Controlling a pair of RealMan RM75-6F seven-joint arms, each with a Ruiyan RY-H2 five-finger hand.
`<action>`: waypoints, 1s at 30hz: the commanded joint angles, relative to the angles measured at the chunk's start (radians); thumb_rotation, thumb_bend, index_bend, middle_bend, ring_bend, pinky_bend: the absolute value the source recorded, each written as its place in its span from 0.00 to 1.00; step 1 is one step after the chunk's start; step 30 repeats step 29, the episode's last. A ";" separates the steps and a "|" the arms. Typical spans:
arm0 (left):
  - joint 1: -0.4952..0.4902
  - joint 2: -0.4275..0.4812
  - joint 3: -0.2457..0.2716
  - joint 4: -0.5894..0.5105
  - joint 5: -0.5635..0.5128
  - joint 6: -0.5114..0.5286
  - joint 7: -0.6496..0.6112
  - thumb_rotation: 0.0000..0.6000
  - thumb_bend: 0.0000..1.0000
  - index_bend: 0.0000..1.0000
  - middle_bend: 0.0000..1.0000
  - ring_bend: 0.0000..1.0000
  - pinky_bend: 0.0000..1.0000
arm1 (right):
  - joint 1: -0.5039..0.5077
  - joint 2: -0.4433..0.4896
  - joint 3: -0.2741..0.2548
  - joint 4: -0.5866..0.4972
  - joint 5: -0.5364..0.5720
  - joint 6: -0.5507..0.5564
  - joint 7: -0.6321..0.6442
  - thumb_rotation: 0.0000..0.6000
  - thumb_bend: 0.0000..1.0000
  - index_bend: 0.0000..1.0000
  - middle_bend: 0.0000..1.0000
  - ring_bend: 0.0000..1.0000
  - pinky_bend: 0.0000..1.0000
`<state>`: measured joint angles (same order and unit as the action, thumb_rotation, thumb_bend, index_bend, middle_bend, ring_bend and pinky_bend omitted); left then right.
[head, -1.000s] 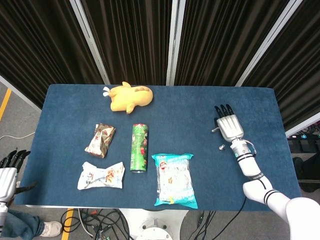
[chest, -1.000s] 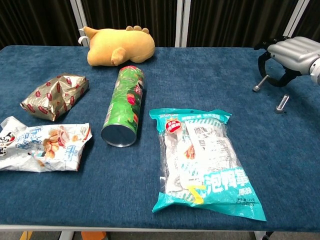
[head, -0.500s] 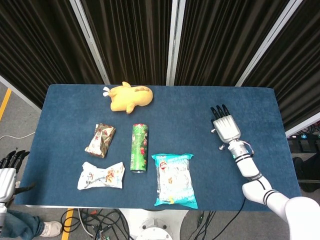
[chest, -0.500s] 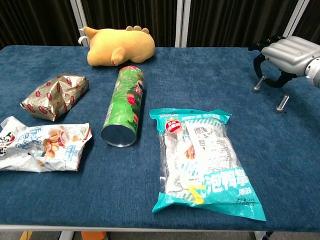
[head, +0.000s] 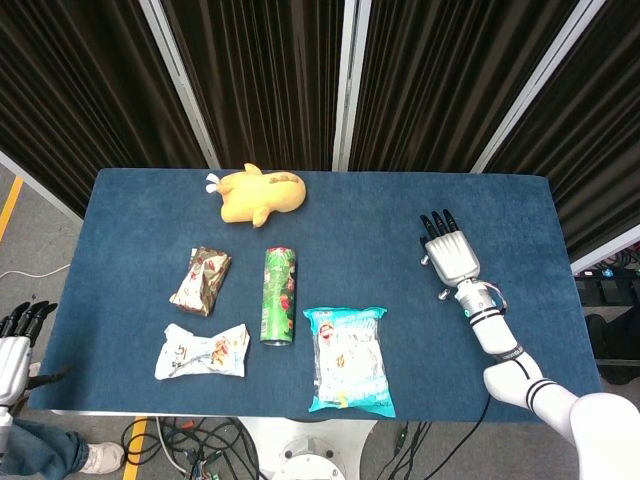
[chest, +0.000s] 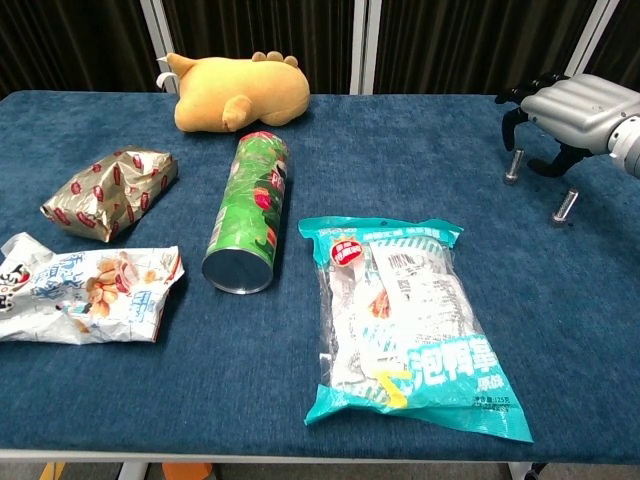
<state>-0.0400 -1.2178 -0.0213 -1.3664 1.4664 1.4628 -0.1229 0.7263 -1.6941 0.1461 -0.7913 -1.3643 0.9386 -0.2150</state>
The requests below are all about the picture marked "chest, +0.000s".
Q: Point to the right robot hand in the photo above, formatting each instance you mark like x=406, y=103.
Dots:
x=575, y=110

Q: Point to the metal bolt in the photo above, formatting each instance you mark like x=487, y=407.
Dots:
x=514, y=167
x=566, y=205

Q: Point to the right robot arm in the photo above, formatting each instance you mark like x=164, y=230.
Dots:
x=627, y=145

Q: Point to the dark curtain panel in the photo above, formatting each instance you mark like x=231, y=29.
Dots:
x=630, y=30
x=260, y=30
x=475, y=45
x=75, y=40

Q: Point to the blue table cloth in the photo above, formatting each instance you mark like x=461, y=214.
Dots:
x=400, y=165

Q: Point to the teal snack bag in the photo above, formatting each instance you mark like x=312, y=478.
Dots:
x=400, y=310

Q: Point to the yellow plush toy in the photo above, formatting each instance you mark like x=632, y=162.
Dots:
x=240, y=85

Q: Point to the green chips can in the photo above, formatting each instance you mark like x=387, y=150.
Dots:
x=250, y=210

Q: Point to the gold foil snack bag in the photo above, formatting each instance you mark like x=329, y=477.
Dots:
x=110, y=195

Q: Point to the orange plastic object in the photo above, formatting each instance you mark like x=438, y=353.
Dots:
x=187, y=471

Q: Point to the white peanut snack bag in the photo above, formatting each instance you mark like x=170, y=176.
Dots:
x=75, y=300

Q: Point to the white partition post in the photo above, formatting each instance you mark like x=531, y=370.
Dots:
x=590, y=45
x=365, y=45
x=157, y=40

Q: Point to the white table frame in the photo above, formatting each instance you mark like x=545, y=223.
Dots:
x=132, y=472

